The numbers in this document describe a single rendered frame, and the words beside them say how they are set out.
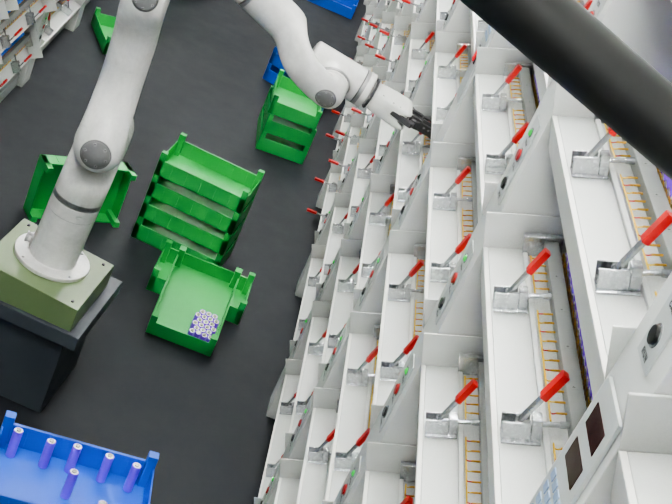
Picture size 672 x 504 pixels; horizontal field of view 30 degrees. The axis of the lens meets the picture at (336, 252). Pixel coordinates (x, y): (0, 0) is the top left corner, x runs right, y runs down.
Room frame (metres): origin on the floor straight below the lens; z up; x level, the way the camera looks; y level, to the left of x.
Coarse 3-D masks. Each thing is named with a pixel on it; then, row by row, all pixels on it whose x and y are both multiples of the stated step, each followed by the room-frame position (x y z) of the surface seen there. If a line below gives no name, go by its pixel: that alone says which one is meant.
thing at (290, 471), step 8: (280, 464) 2.19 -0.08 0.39; (288, 464) 2.19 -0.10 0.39; (296, 464) 2.19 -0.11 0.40; (280, 472) 2.19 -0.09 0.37; (288, 472) 2.19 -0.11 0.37; (296, 472) 2.20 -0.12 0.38; (280, 480) 2.18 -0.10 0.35; (288, 480) 2.19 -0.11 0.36; (296, 480) 2.19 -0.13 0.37; (280, 488) 2.16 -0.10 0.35; (288, 488) 2.16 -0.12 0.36; (296, 488) 2.16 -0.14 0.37; (280, 496) 2.13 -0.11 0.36; (288, 496) 2.13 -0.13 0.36; (296, 496) 2.14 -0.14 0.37
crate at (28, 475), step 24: (0, 432) 1.82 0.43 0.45; (24, 432) 1.87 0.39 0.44; (48, 432) 1.88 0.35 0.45; (0, 456) 1.82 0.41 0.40; (24, 456) 1.85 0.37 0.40; (96, 456) 1.90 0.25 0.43; (120, 456) 1.91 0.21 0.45; (0, 480) 1.76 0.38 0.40; (24, 480) 1.79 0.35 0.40; (48, 480) 1.82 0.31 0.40; (120, 480) 1.90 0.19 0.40; (144, 480) 1.91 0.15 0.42
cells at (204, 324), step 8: (200, 312) 3.10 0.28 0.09; (208, 312) 3.11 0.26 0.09; (192, 320) 3.10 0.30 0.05; (200, 320) 3.07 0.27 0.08; (208, 320) 3.09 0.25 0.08; (216, 320) 3.10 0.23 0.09; (192, 328) 3.03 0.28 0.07; (200, 328) 3.05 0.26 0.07; (208, 328) 3.06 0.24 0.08; (216, 328) 3.10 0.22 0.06; (200, 336) 3.03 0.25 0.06; (208, 336) 3.03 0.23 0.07
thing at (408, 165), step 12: (420, 108) 2.89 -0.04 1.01; (408, 132) 2.84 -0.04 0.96; (420, 144) 2.77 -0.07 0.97; (408, 156) 2.69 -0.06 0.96; (408, 168) 2.62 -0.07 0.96; (396, 180) 2.55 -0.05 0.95; (408, 180) 2.55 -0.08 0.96; (396, 192) 2.48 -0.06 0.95; (396, 204) 2.42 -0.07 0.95; (396, 216) 2.29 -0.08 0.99
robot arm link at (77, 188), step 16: (128, 144) 2.61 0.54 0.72; (64, 176) 2.57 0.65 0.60; (80, 176) 2.58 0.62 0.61; (96, 176) 2.60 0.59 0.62; (112, 176) 2.64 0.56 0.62; (64, 192) 2.55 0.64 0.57; (80, 192) 2.55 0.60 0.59; (96, 192) 2.58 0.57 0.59; (80, 208) 2.56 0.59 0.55; (96, 208) 2.59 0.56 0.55
